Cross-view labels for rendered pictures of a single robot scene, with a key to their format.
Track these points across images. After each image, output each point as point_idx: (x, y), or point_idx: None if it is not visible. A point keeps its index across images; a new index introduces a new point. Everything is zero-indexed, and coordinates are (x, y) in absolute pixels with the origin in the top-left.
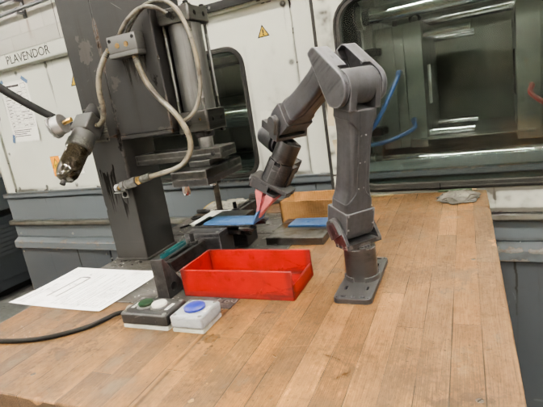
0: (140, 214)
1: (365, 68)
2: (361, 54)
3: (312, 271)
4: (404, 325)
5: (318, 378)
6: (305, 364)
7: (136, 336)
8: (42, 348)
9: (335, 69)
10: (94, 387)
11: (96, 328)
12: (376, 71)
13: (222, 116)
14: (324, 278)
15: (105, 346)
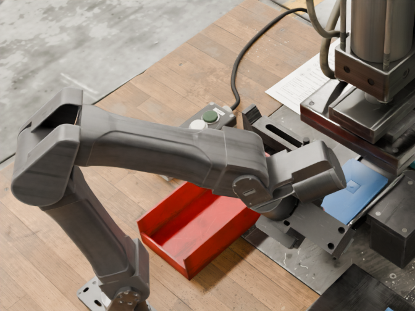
0: None
1: (20, 157)
2: (37, 151)
3: (186, 276)
4: (23, 300)
5: (19, 216)
6: (39, 215)
7: (184, 120)
8: (222, 63)
9: (28, 120)
10: (127, 99)
11: (229, 93)
12: (13, 173)
13: (375, 84)
14: (171, 287)
15: (185, 101)
